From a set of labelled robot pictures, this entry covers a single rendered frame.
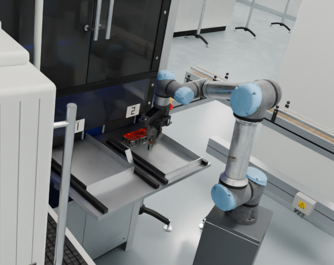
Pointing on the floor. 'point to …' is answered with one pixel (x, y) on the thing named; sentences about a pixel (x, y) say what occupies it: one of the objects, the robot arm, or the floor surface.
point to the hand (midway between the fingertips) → (150, 141)
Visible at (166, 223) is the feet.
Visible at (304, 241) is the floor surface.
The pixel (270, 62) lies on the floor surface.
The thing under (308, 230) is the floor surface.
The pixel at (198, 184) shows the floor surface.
